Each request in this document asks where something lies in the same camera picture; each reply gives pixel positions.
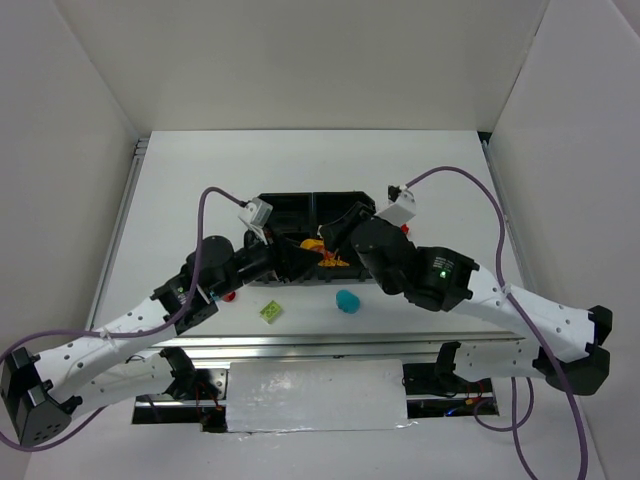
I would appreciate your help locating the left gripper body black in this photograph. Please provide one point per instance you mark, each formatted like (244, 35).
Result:
(275, 252)

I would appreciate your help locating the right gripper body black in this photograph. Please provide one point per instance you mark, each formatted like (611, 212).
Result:
(351, 227)

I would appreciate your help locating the lime green lego plate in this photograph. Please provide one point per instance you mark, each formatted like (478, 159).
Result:
(270, 312)

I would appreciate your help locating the teal rounded lego brick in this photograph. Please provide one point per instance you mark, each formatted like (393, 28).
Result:
(347, 302)

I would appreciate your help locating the yellow rounded lego brick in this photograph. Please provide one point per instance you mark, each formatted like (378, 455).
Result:
(313, 245)

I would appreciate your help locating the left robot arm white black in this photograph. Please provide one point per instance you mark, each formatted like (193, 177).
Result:
(44, 392)

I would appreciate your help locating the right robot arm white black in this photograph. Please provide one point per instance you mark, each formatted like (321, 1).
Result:
(560, 344)

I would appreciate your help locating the black four compartment tray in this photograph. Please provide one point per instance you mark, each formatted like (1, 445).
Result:
(298, 216)

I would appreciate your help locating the orange flat lego plate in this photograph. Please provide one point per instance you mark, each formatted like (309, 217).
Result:
(331, 260)

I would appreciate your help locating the white foil covered board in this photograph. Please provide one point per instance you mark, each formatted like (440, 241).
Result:
(336, 395)

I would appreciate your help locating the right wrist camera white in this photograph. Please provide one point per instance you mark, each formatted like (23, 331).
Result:
(401, 206)

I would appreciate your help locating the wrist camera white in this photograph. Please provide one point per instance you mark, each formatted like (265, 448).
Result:
(255, 214)
(401, 206)

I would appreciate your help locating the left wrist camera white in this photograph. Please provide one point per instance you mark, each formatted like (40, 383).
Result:
(255, 214)

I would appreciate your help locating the aluminium frame rail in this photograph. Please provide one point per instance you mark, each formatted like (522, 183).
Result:
(294, 347)

